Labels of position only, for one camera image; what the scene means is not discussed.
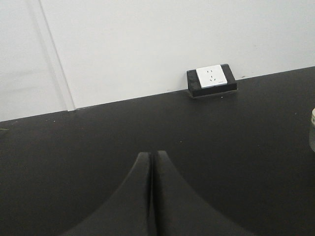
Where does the white power socket black box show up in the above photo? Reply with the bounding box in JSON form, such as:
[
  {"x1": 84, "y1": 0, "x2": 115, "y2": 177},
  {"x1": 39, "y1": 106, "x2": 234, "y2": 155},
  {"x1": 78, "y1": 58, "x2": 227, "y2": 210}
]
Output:
[{"x1": 187, "y1": 64, "x2": 237, "y2": 98}]

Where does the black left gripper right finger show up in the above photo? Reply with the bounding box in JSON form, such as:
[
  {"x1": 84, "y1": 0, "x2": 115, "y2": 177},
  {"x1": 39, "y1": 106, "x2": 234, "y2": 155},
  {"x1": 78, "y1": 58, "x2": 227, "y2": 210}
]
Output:
[{"x1": 153, "y1": 150, "x2": 252, "y2": 236}]

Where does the glass jar with cream lid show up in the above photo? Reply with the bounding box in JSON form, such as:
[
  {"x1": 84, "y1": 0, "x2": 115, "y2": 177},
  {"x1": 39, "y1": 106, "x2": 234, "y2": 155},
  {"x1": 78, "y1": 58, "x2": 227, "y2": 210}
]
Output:
[{"x1": 309, "y1": 108, "x2": 315, "y2": 152}]

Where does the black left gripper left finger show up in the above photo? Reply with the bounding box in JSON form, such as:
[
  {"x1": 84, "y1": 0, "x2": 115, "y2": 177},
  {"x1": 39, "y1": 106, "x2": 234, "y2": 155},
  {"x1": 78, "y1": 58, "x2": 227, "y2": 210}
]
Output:
[{"x1": 62, "y1": 152, "x2": 157, "y2": 236}]

